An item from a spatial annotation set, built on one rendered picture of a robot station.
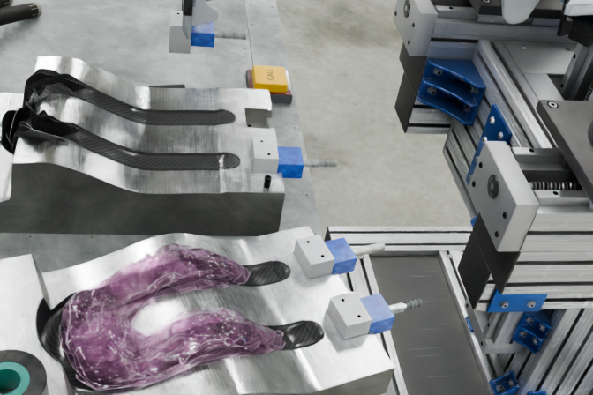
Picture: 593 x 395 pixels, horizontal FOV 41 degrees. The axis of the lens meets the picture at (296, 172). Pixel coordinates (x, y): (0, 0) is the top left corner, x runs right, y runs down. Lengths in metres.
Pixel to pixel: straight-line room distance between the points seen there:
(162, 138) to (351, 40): 2.15
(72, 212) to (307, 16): 2.38
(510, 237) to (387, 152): 1.66
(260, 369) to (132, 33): 0.88
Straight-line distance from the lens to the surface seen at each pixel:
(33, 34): 1.64
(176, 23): 1.38
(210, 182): 1.16
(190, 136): 1.24
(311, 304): 1.06
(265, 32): 1.69
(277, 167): 1.18
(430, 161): 2.76
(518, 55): 1.51
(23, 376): 0.88
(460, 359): 1.92
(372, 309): 1.06
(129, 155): 1.20
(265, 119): 1.32
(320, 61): 3.15
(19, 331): 0.95
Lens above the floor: 1.65
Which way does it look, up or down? 40 degrees down
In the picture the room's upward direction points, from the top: 10 degrees clockwise
